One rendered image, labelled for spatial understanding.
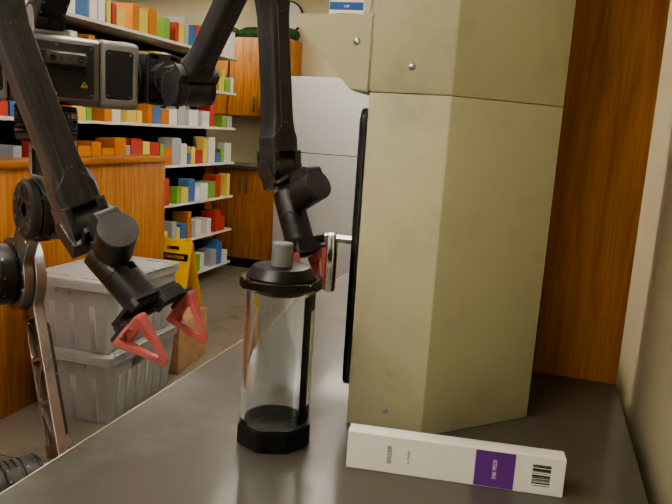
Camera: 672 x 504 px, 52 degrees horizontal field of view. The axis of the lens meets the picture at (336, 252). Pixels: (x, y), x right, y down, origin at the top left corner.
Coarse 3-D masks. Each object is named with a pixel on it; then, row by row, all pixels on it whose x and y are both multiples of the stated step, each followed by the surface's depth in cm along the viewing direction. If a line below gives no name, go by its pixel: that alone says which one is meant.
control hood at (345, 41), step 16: (304, 16) 93; (320, 16) 92; (336, 16) 91; (352, 16) 91; (368, 16) 90; (304, 32) 93; (320, 32) 92; (336, 32) 92; (352, 32) 91; (368, 32) 90; (320, 48) 93; (336, 48) 92; (352, 48) 91; (368, 48) 91; (336, 64) 92; (352, 64) 92; (368, 64) 91; (352, 80) 92; (368, 80) 92
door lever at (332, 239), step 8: (328, 240) 101; (336, 240) 101; (344, 240) 101; (328, 248) 101; (336, 248) 102; (328, 256) 102; (336, 256) 102; (328, 264) 102; (336, 264) 103; (328, 272) 102; (328, 280) 102; (328, 288) 102
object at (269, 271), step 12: (276, 252) 88; (288, 252) 88; (264, 264) 89; (276, 264) 88; (288, 264) 88; (300, 264) 91; (252, 276) 87; (264, 276) 86; (276, 276) 85; (288, 276) 86; (300, 276) 86; (312, 276) 88
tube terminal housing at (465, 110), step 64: (384, 0) 89; (448, 0) 87; (512, 0) 90; (384, 64) 90; (448, 64) 88; (512, 64) 92; (384, 128) 92; (448, 128) 89; (512, 128) 94; (384, 192) 93; (448, 192) 91; (512, 192) 96; (384, 256) 94; (448, 256) 93; (512, 256) 99; (384, 320) 96; (448, 320) 95; (512, 320) 101; (384, 384) 97; (448, 384) 97; (512, 384) 103
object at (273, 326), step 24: (264, 312) 86; (288, 312) 86; (264, 336) 86; (288, 336) 87; (264, 360) 87; (288, 360) 87; (264, 384) 88; (288, 384) 88; (240, 408) 92; (264, 408) 88; (288, 408) 88
